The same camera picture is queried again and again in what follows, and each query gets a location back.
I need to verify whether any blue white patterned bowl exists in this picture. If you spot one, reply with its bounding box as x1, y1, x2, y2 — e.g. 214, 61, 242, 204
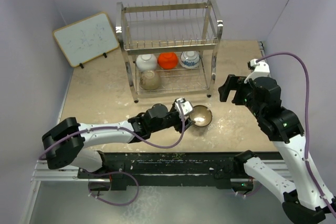
179, 51, 200, 69

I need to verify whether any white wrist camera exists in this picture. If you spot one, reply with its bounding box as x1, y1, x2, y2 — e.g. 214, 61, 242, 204
244, 59, 270, 83
173, 98, 194, 117

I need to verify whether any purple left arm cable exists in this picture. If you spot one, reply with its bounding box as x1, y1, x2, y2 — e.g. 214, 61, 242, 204
38, 98, 188, 161

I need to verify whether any orange plastic bowl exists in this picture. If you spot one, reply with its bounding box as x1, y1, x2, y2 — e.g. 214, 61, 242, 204
157, 52, 179, 70

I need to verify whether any small framed whiteboard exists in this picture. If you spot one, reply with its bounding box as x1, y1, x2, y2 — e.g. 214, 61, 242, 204
52, 12, 119, 68

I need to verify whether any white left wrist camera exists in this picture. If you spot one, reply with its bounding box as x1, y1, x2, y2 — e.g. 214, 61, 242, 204
173, 98, 194, 117

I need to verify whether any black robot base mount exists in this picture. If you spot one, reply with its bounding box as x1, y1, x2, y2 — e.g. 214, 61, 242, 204
77, 151, 282, 191

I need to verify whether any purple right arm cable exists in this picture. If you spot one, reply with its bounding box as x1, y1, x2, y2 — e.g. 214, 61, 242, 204
256, 51, 336, 216

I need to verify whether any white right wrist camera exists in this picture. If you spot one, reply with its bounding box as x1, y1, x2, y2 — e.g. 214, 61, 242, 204
244, 59, 270, 83

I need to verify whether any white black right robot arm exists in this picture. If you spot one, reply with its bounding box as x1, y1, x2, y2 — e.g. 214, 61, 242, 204
218, 74, 335, 223

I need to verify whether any aluminium extrusion rail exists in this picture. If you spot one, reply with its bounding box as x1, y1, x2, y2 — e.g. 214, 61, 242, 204
32, 161, 109, 182

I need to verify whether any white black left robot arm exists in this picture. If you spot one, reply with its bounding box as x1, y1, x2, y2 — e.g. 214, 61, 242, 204
39, 98, 194, 178

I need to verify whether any black glossy bowl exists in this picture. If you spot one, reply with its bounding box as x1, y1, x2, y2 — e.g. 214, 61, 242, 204
140, 70, 161, 90

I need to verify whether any brown beige bowl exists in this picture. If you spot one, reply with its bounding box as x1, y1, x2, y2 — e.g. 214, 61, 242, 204
190, 105, 213, 127

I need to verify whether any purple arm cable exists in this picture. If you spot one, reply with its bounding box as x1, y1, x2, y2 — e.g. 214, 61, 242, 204
256, 51, 336, 216
38, 98, 188, 161

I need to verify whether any stainless steel dish rack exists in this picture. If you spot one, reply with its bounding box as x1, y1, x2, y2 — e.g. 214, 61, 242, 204
115, 0, 224, 103

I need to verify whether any white ceramic bowl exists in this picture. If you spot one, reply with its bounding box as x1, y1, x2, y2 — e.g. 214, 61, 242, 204
135, 54, 158, 72

